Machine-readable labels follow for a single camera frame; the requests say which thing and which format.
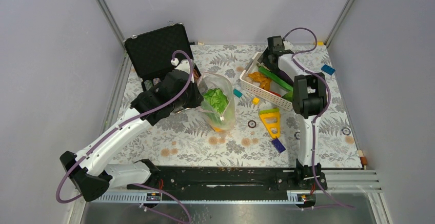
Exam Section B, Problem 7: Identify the white plastic basket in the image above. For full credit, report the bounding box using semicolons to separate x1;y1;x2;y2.
239;52;292;111

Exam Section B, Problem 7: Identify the green lettuce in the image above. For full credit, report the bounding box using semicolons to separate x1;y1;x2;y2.
203;88;229;125

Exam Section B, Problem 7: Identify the clear zip top bag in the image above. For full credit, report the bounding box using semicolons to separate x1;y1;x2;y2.
197;72;236;132

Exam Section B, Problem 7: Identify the yellow bell pepper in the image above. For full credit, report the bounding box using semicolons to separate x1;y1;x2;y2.
212;126;225;133

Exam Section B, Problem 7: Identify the purple eggplant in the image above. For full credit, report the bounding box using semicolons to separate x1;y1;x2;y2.
279;72;293;87

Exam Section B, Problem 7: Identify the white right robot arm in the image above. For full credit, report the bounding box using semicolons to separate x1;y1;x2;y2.
259;36;328;189

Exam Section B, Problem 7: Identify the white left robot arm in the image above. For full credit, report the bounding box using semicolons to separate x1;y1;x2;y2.
56;67;203;203

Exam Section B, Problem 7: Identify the orange brown food piece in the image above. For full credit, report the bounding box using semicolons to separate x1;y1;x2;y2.
248;72;271;91

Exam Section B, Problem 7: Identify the green cucumber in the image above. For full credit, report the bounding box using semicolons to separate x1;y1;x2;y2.
258;67;293;92

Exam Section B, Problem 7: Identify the black poker chip case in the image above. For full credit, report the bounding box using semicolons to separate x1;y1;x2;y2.
124;23;193;91

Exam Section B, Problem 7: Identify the green plastic piece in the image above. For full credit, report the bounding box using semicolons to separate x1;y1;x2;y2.
282;91;293;102

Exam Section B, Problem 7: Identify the small yellow toy block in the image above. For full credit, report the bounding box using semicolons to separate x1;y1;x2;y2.
252;97;260;105

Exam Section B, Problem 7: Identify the teal toy block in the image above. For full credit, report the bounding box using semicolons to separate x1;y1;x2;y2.
233;89;243;98

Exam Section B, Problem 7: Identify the yellow triangular plastic tool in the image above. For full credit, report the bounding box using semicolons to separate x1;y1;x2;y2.
259;108;281;139

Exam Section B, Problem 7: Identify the blue toy brick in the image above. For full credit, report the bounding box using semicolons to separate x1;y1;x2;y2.
321;64;335;76

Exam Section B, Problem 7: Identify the floral table mat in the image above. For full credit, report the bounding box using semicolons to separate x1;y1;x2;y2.
112;44;363;169

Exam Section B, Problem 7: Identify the purple toy brick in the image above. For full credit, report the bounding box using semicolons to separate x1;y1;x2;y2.
271;138;286;154

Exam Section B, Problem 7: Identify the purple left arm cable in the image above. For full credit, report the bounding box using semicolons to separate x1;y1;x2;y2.
55;50;195;224

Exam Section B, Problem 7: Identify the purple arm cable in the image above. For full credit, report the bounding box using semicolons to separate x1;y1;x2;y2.
283;27;356;210
55;50;195;224

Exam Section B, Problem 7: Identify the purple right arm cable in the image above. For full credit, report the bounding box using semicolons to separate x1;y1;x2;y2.
283;27;356;210

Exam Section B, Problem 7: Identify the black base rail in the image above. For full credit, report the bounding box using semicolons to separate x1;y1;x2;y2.
144;166;328;201

